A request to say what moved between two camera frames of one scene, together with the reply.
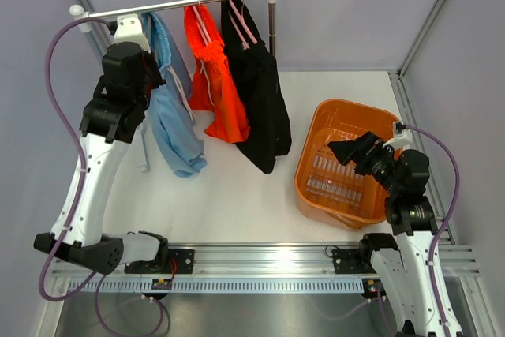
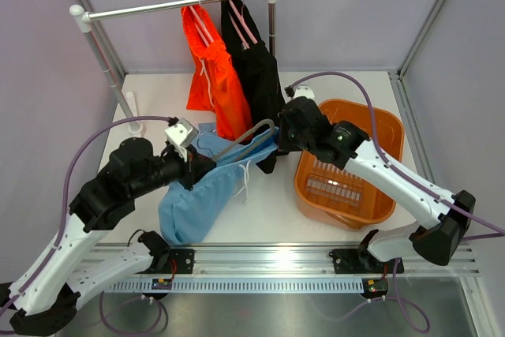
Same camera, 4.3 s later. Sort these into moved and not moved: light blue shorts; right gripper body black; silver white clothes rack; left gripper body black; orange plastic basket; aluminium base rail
Moved: light blue shorts; left gripper body black; right gripper body black
Not moved: orange plastic basket; aluminium base rail; silver white clothes rack
